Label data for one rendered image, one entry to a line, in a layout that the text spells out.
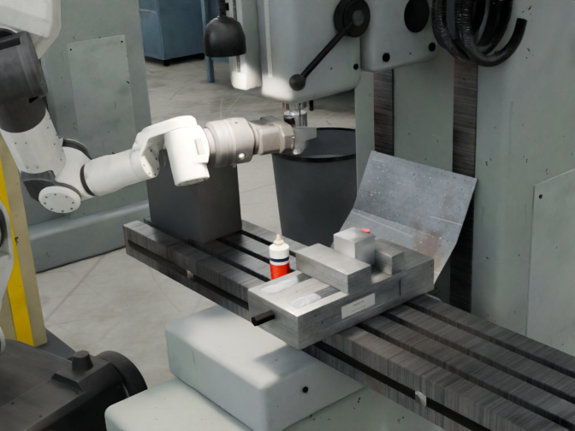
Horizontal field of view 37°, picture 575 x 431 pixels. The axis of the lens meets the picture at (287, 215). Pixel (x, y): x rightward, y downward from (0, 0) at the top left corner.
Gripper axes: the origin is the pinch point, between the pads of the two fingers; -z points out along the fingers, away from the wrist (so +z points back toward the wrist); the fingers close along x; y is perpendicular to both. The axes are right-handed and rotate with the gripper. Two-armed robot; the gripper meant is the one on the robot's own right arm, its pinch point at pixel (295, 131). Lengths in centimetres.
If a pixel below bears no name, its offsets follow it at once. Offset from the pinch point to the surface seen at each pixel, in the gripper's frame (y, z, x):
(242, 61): -15.8, 12.2, -4.3
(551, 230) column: 30, -59, -10
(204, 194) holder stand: 19.9, 10.2, 28.4
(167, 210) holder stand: 27, 15, 41
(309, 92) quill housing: -10.0, 2.1, -10.7
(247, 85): -11.6, 11.7, -4.9
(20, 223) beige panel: 69, 35, 168
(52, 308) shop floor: 124, 23, 205
